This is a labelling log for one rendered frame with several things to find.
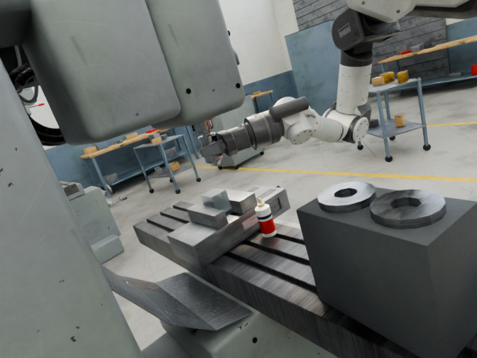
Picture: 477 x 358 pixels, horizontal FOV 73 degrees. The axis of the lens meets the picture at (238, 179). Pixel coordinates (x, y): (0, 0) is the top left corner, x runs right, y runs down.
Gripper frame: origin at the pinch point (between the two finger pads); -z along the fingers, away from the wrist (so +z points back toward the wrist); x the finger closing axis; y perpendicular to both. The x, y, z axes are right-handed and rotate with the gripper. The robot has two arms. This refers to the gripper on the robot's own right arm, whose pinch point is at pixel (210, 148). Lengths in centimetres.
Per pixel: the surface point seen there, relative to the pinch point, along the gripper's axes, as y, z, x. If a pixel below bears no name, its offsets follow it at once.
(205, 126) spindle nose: -5.8, 0.2, 2.4
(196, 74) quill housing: -17.4, 1.0, 10.7
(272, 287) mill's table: 27.4, 0.2, 24.7
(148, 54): -23.0, -7.2, 16.7
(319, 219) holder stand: 9.4, 8.2, 38.7
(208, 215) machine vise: 16.6, -6.4, 0.9
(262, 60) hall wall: -47, 319, -865
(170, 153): 90, -18, -644
